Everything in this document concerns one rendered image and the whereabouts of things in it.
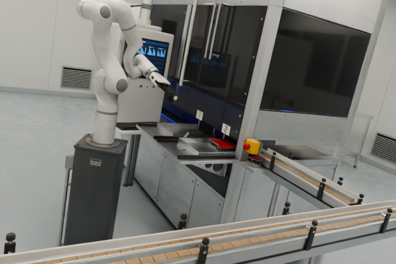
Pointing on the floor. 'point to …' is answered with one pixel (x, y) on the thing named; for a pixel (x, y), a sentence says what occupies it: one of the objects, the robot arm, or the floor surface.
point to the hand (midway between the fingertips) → (170, 92)
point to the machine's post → (256, 89)
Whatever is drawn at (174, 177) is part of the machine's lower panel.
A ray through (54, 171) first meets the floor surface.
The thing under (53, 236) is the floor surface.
